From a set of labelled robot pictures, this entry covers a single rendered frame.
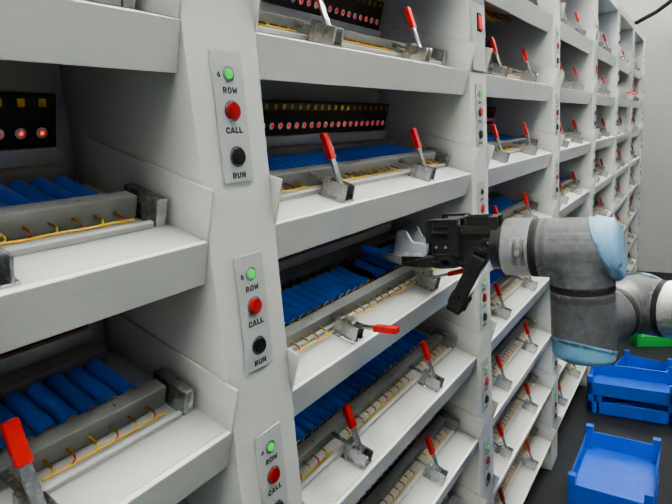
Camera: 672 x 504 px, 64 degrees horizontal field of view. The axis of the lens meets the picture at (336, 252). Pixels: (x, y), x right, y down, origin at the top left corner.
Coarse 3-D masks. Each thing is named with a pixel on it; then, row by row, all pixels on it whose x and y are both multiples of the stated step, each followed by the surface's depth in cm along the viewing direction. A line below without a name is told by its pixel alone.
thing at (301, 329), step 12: (384, 276) 91; (396, 276) 92; (408, 276) 97; (360, 288) 85; (372, 288) 86; (384, 288) 89; (336, 300) 79; (348, 300) 80; (360, 300) 82; (384, 300) 86; (324, 312) 75; (336, 312) 77; (348, 312) 80; (300, 324) 71; (312, 324) 72; (324, 324) 75; (288, 336) 68; (300, 336) 70; (324, 336) 72
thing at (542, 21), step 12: (492, 0) 114; (504, 0) 120; (516, 0) 126; (528, 0) 133; (540, 0) 155; (552, 0) 154; (492, 12) 144; (504, 12) 158; (516, 12) 129; (528, 12) 136; (540, 12) 144; (552, 12) 154; (540, 24) 147
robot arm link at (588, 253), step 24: (528, 240) 78; (552, 240) 77; (576, 240) 75; (600, 240) 73; (528, 264) 79; (552, 264) 77; (576, 264) 75; (600, 264) 74; (624, 264) 76; (576, 288) 76; (600, 288) 75
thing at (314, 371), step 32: (384, 224) 113; (416, 224) 115; (416, 288) 95; (448, 288) 99; (384, 320) 82; (416, 320) 90; (288, 352) 60; (320, 352) 70; (352, 352) 72; (320, 384) 67
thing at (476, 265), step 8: (472, 256) 86; (480, 256) 86; (472, 264) 86; (480, 264) 85; (464, 272) 87; (472, 272) 87; (480, 272) 87; (464, 280) 87; (472, 280) 87; (456, 288) 89; (464, 288) 88; (472, 288) 88; (456, 296) 89; (464, 296) 88; (448, 304) 90; (456, 304) 89; (464, 304) 89; (456, 312) 90
